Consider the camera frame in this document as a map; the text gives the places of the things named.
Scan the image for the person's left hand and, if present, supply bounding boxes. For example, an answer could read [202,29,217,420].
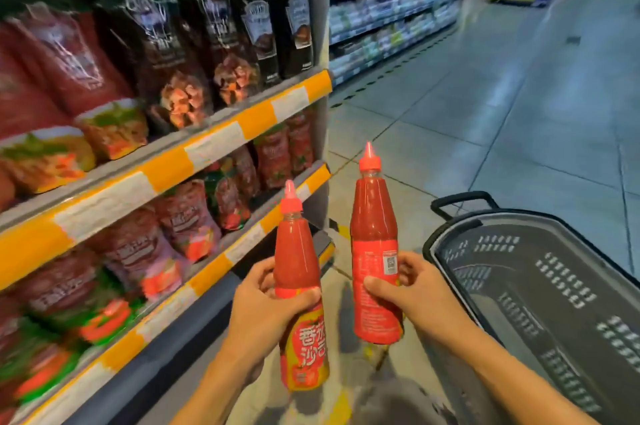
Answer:
[227,257,323,372]

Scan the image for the person's right hand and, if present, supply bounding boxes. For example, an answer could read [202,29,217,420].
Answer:
[362,251,477,341]

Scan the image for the red sauce bottle yellow label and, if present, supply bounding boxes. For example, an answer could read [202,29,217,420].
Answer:
[274,180,331,392]

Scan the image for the person's right forearm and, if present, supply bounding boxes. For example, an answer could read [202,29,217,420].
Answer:
[425,312,601,425]

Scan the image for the person's left forearm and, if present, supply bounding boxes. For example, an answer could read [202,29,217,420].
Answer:
[170,340,268,425]

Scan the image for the yellow white shelf edge strip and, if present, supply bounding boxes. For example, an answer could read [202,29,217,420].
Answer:
[0,70,333,291]
[20,163,333,425]

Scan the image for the grey store shelving unit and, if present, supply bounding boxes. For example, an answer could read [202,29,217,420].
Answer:
[0,0,337,425]

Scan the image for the black plastic shopping basket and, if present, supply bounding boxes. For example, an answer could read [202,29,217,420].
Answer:
[422,191,640,425]

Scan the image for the row of red sauce pouches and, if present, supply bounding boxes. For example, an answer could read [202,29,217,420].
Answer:
[0,109,317,421]

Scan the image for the rows of pale shelf goods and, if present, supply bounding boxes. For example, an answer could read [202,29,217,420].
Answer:
[330,0,468,83]

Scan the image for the red food packet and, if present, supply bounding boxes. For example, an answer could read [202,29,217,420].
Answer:
[7,2,150,161]
[0,47,97,196]

